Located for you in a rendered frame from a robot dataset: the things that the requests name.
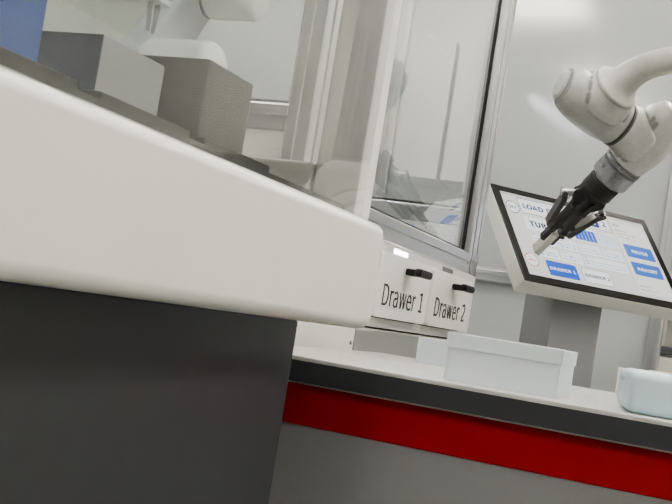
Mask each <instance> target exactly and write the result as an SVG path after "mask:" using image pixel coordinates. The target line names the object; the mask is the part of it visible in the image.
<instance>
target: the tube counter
mask: <svg viewBox="0 0 672 504"><path fill-rule="evenodd" d="M572 239H576V240H581V241H585V242H590V243H594V244H599V245H603V246H608V247H612V248H617V249H620V248H619V246H618V243H617V241H616V239H615V236H611V235H607V234H602V233H598V232H593V231H589V230H584V231H582V232H581V233H579V234H578V235H576V236H575V237H573V238H572Z"/></svg>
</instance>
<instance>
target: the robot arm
mask: <svg viewBox="0 0 672 504"><path fill-rule="evenodd" d="M669 74H672V46H669V47H664V48H659V49H655V50H651V51H648V52H645V53H642V54H640V55H637V56H635V57H633V58H631V59H629V60H627V61H626V62H624V63H622V64H621V65H619V66H617V67H609V66H603V67H601V68H600V69H597V70H591V71H590V70H588V69H586V68H570V69H568V70H565V71H564V72H563V73H561V75H560V76H559V77H558V79H557V80H556V82H555V84H554V87H553V91H552V95H553V99H554V103H555V105H556V107H557V109H558V110H559V111H560V112H561V114H562V115H563V116H564V117H565V118H566V119H567V120H569V121H570V122H571V123H572V124H573V125H575V126H576V127H577V128H579V129H580V130H581V131H583V132H584V133H586V134H587V135H589V136H591V137H593V138H595V139H597V140H599V141H601V142H603V143H604V144H605V145H607V146H608V147H609V148H610V149H608V150H607V152H606V153H605V154H604V155H603V156H602V157H601V158H600V159H599V160H598V161H597V162H596V163H595V164H594V170H592V171H591V172H590V173H589V174H588V175H587V176H586V177H585V178H584V180H583V181H582V183H581V184H580V185H577V186H575V187H574V188H573V189H566V187H565V186H562V187H561V190H560V195H559V196H558V198H557V200H556V201H555V203H554V204H553V206H552V208H551V209H550V211H549V212H548V214H547V216H546V217H545V220H546V224H547V227H546V228H545V229H544V231H542V232H541V233H540V238H539V239H538V240H537V241H536V242H535V243H534V244H533V250H534V253H535V254H537V255H538V256H539V255H540V254H541V253H542V252H543V251H544V250H545V249H546V248H547V247H548V246H549V245H554V244H555V243H556V242H557V241H558V240H559V239H565V237H567V238H568V239H571V238H573V237H575V236H576V235H578V234H579V233H581V232H582V231H584V230H586V229H587V228H589V227H590V226H592V225H594V224H595V223H597V222H599V221H603V220H605V219H606V218H607V217H606V214H605V211H604V210H603V209H604V208H605V205H606V204H607V203H609V202H610V201H611V200H612V199H613V198H614V197H615V196H616V195H617V194H618V193H624V192H625V191H626V190H627V189H628V188H629V187H630V186H631V185H632V184H634V183H635V182H636V181H637V180H638V179H639V178H640V177H641V176H642V175H643V174H645V173H646V172H648V171H650V170H652V169H653V168H655V167H656V166H657V165H659V164H660V163H661V162H662V161H663V160H664V159H665V158H666V157H667V156H668V155H669V154H670V153H671V152H672V103H670V102H669V101H666V100H664V101H659V102H656V103H653V104H650V105H649V106H648V107H646V108H645V109H644V108H642V107H639V106H637V105H635V103H636V92H637V90H638V89H639V88H640V86H642V85H643V84H644V83H646V82H647V81H649V80H651V79H653V78H656V77H659V76H664V75H669ZM571 195H572V199H571V200H570V201H569V203H568V205H567V206H566V207H565V208H564V209H563V210H562V208H563V207H564V205H565V203H566V201H567V199H569V198H570V196H571ZM561 210H562V211H561ZM560 211H561V212H560ZM592 212H593V213H592ZM589 213H591V214H589ZM588 214H589V215H588ZM587 215H588V216H587ZM557 229H558V230H557Z"/></svg>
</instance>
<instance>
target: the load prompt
mask: <svg viewBox="0 0 672 504"><path fill-rule="evenodd" d="M516 198H517V201H518V204H519V206H520V209H521V212H522V213H527V214H531V215H535V216H540V217H544V218H545V217H546V216H547V214H548V212H549V211H550V209H551V208H552V205H548V204H543V203H539V202H535V201H531V200H527V199H522V198H518V197H516ZM589 228H592V229H596V230H601V231H605V232H609V233H613V232H612V230H611V227H610V225H609V223H608V220H607V219H605V220H603V221H599V222H597V223H595V224H594V225H592V226H590V227H589Z"/></svg>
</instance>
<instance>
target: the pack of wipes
mask: <svg viewBox="0 0 672 504"><path fill-rule="evenodd" d="M617 400H618V402H619V404H621V405H622V406H623V407H624V408H626V409H627V410H628V411H630V412H632V413H635V414H641V415H647V416H653V417H659V418H664V419H670V420H672V373H666V372H660V371H654V370H649V371H648V370H642V369H635V368H625V369H623V370H622V371H621V374H620V378H619V385H618V392H617Z"/></svg>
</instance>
